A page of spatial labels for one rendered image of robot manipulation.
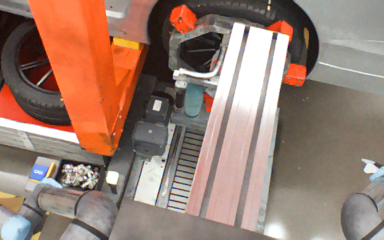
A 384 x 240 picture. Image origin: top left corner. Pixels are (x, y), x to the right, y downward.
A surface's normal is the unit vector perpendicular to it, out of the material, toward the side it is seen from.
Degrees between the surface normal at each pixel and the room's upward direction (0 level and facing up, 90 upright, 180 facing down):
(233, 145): 0
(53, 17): 90
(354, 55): 90
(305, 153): 0
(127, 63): 0
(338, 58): 90
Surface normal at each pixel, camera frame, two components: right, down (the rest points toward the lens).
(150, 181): 0.09, -0.51
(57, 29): -0.20, 0.83
